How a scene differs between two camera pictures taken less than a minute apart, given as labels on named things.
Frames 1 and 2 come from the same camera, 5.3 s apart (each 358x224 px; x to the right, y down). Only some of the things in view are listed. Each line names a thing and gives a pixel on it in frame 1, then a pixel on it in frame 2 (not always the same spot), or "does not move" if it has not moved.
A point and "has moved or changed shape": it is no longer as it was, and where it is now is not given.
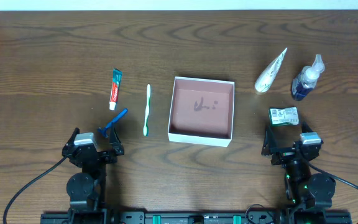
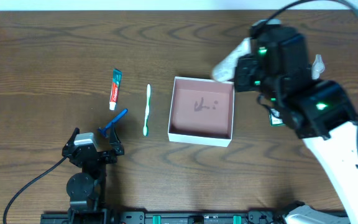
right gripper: x=291 y=152 -> x=243 y=73
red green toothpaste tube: x=117 y=77 does not move
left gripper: x=95 y=155 does not move
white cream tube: x=269 y=73 has moved or changed shape
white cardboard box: x=201 y=112 does not move
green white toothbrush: x=145 y=129 does not move
